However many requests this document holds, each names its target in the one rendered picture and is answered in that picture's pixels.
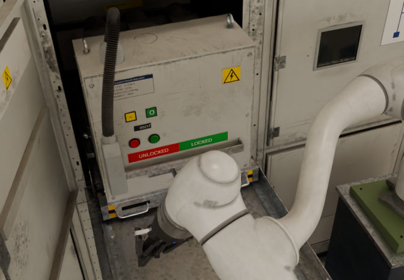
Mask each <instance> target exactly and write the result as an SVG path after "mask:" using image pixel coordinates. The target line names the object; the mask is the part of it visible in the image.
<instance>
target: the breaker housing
mask: <svg viewBox="0 0 404 280"><path fill-rule="evenodd" d="M233 22H234V23H233V27H232V28H228V27H227V25H228V24H227V14H222V15H217V16H210V17H204V18H199V19H192V20H186V21H182V22H175V23H168V24H164V25H157V26H151V27H146V28H140V29H133V30H128V31H122V32H119V33H120V34H119V38H118V39H119V42H120V44H121V47H122V50H123V58H124V60H123V62H122V63H120V64H118V65H116V66H115V67H116V68H115V70H114V71H115V72H117V71H121V70H127V69H131V68H137V67H143V66H147V65H153V64H159V63H163V62H169V61H175V60H179V59H185V58H191V57H195V56H201V55H207V54H211V53H217V52H223V51H226V50H233V49H239V48H243V47H249V46H257V43H256V42H255V41H253V40H252V39H251V38H250V37H249V36H248V35H247V33H246V32H245V31H244V30H243V29H242V28H241V27H240V26H239V25H238V24H237V23H236V22H235V21H234V20H233ZM104 36H105V35H97V36H93V37H86V38H85V39H86V42H87V47H88V49H89V50H90V52H89V53H86V54H84V53H83V50H84V46H83V42H82V38H79V39H75V40H72V43H73V49H74V52H75V55H74V56H75V58H76V63H77V66H78V72H79V77H80V81H81V87H82V92H83V95H84V101H85V106H86V110H87V112H86V110H85V113H86V116H88V117H87V121H89V122H88V125H89V129H90V134H91V136H90V138H91V140H92V143H93V147H94V152H95V155H96V160H97V164H98V167H99V171H100V175H101V178H102V183H103V187H104V193H105V195H106V199H107V202H108V196H107V193H106V187H105V182H104V178H103V172H102V167H101V163H100V158H99V152H98V149H97V143H96V137H95V134H94V129H93V123H92V119H91V114H90V108H89V104H88V99H87V94H86V90H85V84H84V78H85V77H89V76H95V75H101V74H104V73H103V72H104V71H103V70H104V68H105V67H104V65H103V64H102V63H101V61H100V54H99V47H100V43H101V42H102V41H103V40H104ZM255 71H256V54H255V67H254V85H255ZM83 105H84V103H83ZM85 106H84V109H85ZM253 110H254V93H253V107H252V132H251V149H252V135H253ZM250 167H251V158H250ZM108 203H109V202H108Z"/></svg>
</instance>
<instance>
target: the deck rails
mask: <svg viewBox="0 0 404 280"><path fill-rule="evenodd" d="M251 159H254V161H255V163H256V164H257V166H258V167H259V165H258V163H257V162H256V160H255V158H254V157H253V156H252V155H251ZM90 174H91V172H90ZM91 179H92V182H93V178H92V175H91ZM250 185H251V187H252V189H253V190H254V192H255V193H256V195H257V197H258V199H259V200H260V202H261V204H262V206H263V207H264V209H265V210H266V212H267V214H268V215H269V216H270V217H272V218H274V219H280V218H282V217H284V216H285V215H286V214H288V212H289V211H288V210H287V209H286V207H285V205H284V204H283V202H282V200H281V199H280V197H279V196H278V194H277V193H276V191H275V190H274V188H273V187H272V185H271V184H270V182H269V180H268V179H267V178H266V176H265V174H264V173H263V171H262V170H261V168H260V167H259V176H258V180H257V181H252V182H250ZM98 189H101V190H102V194H105V193H104V189H103V184H102V183H100V184H95V185H94V183H93V185H92V190H93V195H94V200H95V203H96V208H97V213H98V217H99V222H100V227H101V230H102V236H103V241H104V244H105V249H106V254H107V257H108V263H109V268H110V271H111V276H112V280H127V278H126V274H125V271H124V266H123V262H122V259H121V253H120V249H119V246H118V241H117V237H116V234H115V229H114V225H113V222H112V218H111V219H107V220H103V217H102V212H100V210H99V202H98V200H97V196H96V190H98ZM298 266H299V268H300V269H301V271H302V273H303V274H304V276H305V278H306V279H307V280H327V279H329V280H332V278H331V277H330V275H329V274H328V272H327V271H326V269H325V268H324V266H323V264H322V263H321V261H320V260H319V258H318V257H317V255H316V253H315V252H314V251H313V249H312V247H311V246H310V244H309V242H308V241H306V242H305V243H304V244H303V245H302V247H301V248H300V249H299V262H298Z"/></svg>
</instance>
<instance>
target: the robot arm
mask: <svg viewBox="0 0 404 280"><path fill-rule="evenodd" d="M382 114H385V115H388V116H391V117H394V118H398V119H400V120H403V121H404V56H397V57H394V58H390V59H387V60H385V61H382V62H380V63H378V64H376V65H374V66H372V67H370V68H368V69H367V70H365V71H364V72H362V73H361V74H360V75H359V76H357V77H356V78H354V79H353V80H351V81H350V82H349V83H348V84H347V85H346V86H345V87H344V88H343V89H342V90H341V91H340V92H339V93H337V94H336V95H335V96H334V97H333V98H332V99H330V100H329V101H328V102H327V103H326V104H325V105H324V106H323V107H322V108H321V109H320V110H319V112H318V113H317V114H316V116H315V118H314V120H313V121H312V124H311V126H310V129H309V131H308V135H307V140H306V144H305V150H304V155H303V160H302V165H301V172H300V175H299V181H298V187H297V191H296V196H295V201H294V203H293V206H292V208H291V210H290V211H289V212H288V214H286V215H285V216H284V217H282V218H280V219H274V218H272V217H270V216H263V217H261V218H255V219H254V218H253V217H252V216H251V214H250V213H249V211H248V210H247V208H246V206H245V204H244V202H243V199H242V196H241V194H240V187H241V173H240V168H239V165H238V163H237V162H236V161H235V160H234V158H232V157H231V156H230V155H229V154H227V153H225V152H223V151H219V150H210V151H207V152H205V153H203V154H201V155H199V156H196V157H194V158H193V159H191V160H190V161H189V162H188V163H187V164H186V165H185V166H184V167H183V168H182V169H181V170H180V171H179V172H178V173H177V174H176V176H175V177H174V179H173V180H172V182H171V184H170V186H169V189H168V193H167V194H166V195H165V198H164V199H163V200H162V202H161V203H160V204H159V206H158V209H157V214H156V216H155V218H154V219H153V223H152V224H150V225H148V226H147V229H143V228H142V229H141V228H140V227H135V228H134V230H135V250H136V254H137V256H138V267H145V266H146V265H147V263H148V262H149V261H150V260H151V259H152V258H154V257H155V258H160V253H161V252H163V254H167V253H169V252H171V251H172V250H173V249H175V248H177V247H178V246H180V245H181V244H183V243H184V242H187V241H189V240H192V239H193V236H194V237H195V238H196V239H197V240H198V242H199V244H200V245H201V246H202V248H203V250H204V251H205V253H206V255H207V257H208V260H209V262H210V264H211V266H212V267H213V269H214V271H215V272H216V274H217V275H218V277H219V278H220V280H298V279H297V277H296V275H295V273H294V269H295V266H297V264H298V262H299V249H300V248H301V247H302V245H303V244H304V243H305V242H306V241H307V240H308V238H309V237H310V236H311V235H312V233H313V231H314V230H315V228H316V227H317V224H318V223H319V220H320V217H321V214H322V210H323V206H324V203H325V198H326V192H327V188H328V183H329V178H330V174H331V168H332V163H333V159H334V153H335V148H336V145H337V141H338V138H339V136H340V134H341V132H342V131H343V130H344V129H345V128H346V127H348V126H350V125H353V124H356V123H359V122H361V121H365V120H369V119H371V118H375V117H378V116H380V115H382ZM386 184H387V185H388V187H389V188H390V189H391V190H392V191H391V192H388V193H382V194H380V195H379V196H378V200H379V201H380V202H382V203H384V204H386V205H387V206H388V207H389V208H390V209H392V210H393V211H394V212H396V213H397V214H398V215H399V216H400V217H401V218H403V219H404V156H403V158H402V161H401V163H400V166H399V170H398V173H397V178H396V180H395V179H393V178H391V177H390V178H388V179H387V180H386ZM146 235H148V237H147V238H146V240H145V237H146ZM143 240H145V241H143Z"/></svg>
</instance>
